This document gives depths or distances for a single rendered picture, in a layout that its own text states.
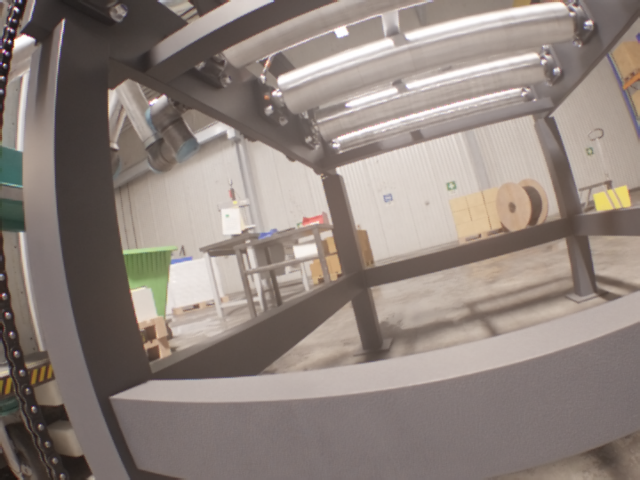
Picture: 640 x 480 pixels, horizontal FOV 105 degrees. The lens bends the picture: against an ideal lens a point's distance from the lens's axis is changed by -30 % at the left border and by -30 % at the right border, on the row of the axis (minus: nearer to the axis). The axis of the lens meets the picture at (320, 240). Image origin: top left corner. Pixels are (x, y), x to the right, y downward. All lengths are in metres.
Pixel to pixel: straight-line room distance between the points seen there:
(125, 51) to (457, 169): 10.74
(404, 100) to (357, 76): 0.30
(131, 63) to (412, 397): 0.52
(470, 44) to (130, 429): 0.93
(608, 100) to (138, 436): 13.52
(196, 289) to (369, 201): 6.10
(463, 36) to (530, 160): 10.72
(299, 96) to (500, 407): 0.80
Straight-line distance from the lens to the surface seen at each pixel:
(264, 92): 0.93
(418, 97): 1.13
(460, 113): 1.43
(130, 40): 0.58
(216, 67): 0.70
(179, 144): 1.12
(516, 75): 1.21
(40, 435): 0.40
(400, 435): 0.21
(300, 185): 11.67
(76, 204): 0.36
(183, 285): 7.48
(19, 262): 1.41
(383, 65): 0.86
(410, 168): 11.00
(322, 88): 0.87
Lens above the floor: 0.42
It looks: 3 degrees up
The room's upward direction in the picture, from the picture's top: 14 degrees counter-clockwise
